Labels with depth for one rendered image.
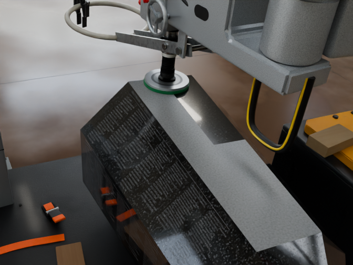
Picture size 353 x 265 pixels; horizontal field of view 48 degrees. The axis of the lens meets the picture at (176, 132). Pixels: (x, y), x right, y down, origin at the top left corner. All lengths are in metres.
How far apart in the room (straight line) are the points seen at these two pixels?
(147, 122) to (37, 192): 1.06
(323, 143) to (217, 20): 0.67
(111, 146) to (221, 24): 0.73
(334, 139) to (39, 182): 1.70
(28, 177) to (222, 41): 1.65
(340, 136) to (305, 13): 0.74
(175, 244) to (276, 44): 0.70
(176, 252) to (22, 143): 1.84
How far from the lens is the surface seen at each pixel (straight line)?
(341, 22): 1.27
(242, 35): 1.37
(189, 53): 1.61
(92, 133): 1.90
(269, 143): 1.43
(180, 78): 1.93
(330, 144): 1.70
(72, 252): 2.02
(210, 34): 1.42
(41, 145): 2.90
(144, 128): 1.66
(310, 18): 1.17
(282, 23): 1.19
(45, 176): 2.61
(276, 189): 1.40
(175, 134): 1.56
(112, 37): 2.18
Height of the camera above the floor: 1.70
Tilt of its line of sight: 34 degrees down
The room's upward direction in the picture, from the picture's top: 7 degrees clockwise
